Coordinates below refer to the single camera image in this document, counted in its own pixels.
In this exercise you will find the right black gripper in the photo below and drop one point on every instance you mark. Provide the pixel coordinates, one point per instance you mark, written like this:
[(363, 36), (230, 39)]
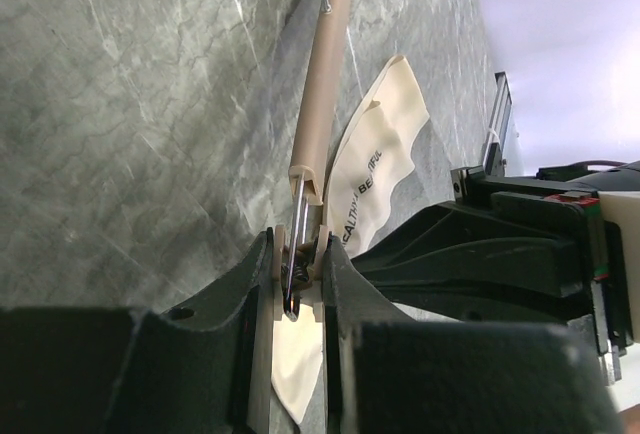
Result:
[(514, 240)]

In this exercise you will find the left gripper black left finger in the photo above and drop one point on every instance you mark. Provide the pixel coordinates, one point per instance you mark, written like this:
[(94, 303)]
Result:
[(203, 366)]

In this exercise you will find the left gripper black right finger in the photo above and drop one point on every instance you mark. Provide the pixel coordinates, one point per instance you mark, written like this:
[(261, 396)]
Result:
[(388, 373)]

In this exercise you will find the grey and cream underwear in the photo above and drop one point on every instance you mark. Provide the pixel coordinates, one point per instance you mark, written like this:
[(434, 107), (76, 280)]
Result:
[(373, 156)]

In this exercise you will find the beige clip hanger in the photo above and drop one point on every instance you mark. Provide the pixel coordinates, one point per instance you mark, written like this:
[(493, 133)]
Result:
[(311, 142)]

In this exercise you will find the aluminium mounting rail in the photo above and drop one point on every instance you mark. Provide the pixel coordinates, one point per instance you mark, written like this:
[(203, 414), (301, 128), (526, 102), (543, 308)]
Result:
[(501, 149)]

